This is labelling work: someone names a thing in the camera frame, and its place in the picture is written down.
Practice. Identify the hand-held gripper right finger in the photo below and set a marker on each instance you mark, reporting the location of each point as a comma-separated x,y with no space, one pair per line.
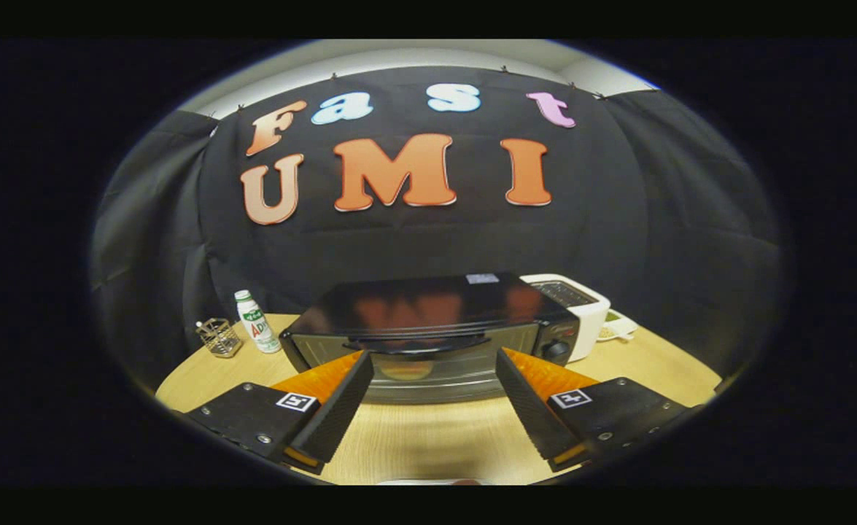
526,408

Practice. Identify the black toaster oven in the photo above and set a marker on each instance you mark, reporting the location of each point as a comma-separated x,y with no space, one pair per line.
428,306

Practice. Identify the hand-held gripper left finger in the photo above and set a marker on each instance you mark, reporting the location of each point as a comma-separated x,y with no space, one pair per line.
340,408

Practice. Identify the brown glazed donut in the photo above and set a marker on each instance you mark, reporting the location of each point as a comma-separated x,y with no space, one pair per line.
406,372

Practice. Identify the white plastic drink bottle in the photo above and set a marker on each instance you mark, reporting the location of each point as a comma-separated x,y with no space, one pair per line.
257,324

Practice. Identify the small white divided dish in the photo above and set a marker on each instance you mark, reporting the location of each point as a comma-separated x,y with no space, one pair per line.
618,327

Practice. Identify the white rectangular plate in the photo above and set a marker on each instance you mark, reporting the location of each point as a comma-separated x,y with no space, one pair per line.
413,482

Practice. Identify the white bread toaster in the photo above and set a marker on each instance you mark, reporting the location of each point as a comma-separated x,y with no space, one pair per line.
592,321

